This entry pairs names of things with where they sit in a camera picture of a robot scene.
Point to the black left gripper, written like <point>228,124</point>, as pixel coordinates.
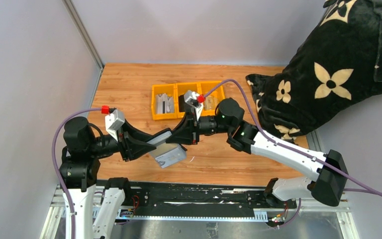
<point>124,145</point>

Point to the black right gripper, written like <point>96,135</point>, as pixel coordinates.
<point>194,128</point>

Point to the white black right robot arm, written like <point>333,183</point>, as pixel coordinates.
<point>322,178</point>

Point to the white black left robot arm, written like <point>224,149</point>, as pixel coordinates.
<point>78,173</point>

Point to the beige card in right bin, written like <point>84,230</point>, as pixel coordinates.
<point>210,103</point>

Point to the silver cards in bin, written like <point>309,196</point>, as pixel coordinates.
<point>164,104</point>

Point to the yellow bin with cards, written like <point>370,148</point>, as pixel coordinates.
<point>170,90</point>

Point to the yellow bin with holders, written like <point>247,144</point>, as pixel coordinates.
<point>183,93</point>

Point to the black plush flower blanket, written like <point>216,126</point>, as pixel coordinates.
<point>337,66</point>

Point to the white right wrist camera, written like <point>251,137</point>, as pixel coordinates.
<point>195,101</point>

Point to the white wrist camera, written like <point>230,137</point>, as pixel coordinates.
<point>113,123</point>
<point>195,101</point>

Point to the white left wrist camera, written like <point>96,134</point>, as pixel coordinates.
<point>113,123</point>

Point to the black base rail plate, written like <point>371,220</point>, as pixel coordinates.
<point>193,201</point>

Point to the aluminium corner frame post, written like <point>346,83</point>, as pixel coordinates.
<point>72,11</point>

